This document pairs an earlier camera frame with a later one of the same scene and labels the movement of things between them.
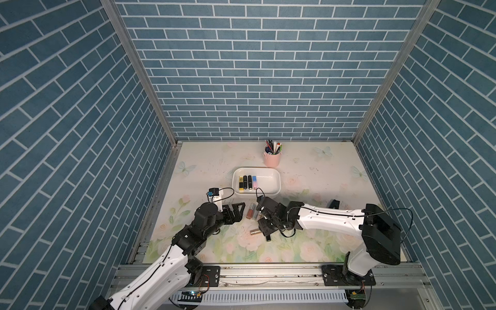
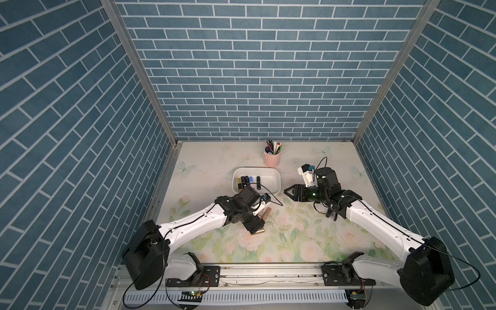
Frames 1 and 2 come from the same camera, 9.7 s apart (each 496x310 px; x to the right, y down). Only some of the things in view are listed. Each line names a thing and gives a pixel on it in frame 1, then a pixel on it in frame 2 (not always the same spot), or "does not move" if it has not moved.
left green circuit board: [190, 296] does not move
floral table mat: [326, 173] does not move
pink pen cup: [272, 161] does not move
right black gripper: [263, 228] -> [296, 191]
